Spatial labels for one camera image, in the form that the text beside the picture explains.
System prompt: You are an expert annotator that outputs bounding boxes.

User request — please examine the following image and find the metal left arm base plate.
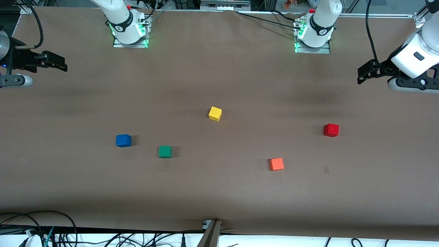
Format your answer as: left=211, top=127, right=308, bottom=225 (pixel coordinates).
left=294, top=37, right=331, bottom=55

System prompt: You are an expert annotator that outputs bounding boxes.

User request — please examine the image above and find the brown paper table cover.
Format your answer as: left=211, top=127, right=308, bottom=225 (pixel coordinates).
left=0, top=6, right=439, bottom=241

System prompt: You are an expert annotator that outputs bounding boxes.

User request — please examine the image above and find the grey metal table post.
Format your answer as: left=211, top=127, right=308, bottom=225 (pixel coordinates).
left=197, top=219, right=222, bottom=247

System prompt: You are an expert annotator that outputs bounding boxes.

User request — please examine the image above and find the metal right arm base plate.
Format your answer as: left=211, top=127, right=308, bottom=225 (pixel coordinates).
left=113, top=14, right=151, bottom=49

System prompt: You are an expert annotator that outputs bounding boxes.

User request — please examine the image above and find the long black table cable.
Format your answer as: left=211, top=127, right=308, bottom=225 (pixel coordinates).
left=235, top=10, right=299, bottom=29

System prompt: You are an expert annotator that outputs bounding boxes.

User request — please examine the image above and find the yellow wooden block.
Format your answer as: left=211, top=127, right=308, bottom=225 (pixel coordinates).
left=208, top=106, right=222, bottom=122

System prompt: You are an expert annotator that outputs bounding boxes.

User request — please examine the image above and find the black looping floor cable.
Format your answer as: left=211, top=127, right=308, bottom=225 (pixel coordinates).
left=0, top=210, right=78, bottom=247

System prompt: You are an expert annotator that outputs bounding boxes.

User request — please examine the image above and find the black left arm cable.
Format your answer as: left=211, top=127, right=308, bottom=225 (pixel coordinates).
left=365, top=0, right=382, bottom=66

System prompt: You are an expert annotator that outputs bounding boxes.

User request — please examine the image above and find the short black table cable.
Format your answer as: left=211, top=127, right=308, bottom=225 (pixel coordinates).
left=271, top=10, right=299, bottom=22

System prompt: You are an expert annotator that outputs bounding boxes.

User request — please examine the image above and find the orange wooden block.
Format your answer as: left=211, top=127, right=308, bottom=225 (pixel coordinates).
left=269, top=157, right=285, bottom=171

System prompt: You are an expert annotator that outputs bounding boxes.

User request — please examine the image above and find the red wooden block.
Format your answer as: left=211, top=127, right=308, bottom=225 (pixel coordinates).
left=323, top=123, right=340, bottom=138

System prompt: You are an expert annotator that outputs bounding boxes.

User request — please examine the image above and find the blue wooden block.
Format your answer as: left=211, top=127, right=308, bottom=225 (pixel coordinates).
left=116, top=134, right=132, bottom=148

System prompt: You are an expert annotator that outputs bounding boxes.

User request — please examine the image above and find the teal floor cable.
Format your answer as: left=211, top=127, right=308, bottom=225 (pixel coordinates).
left=43, top=226, right=55, bottom=247

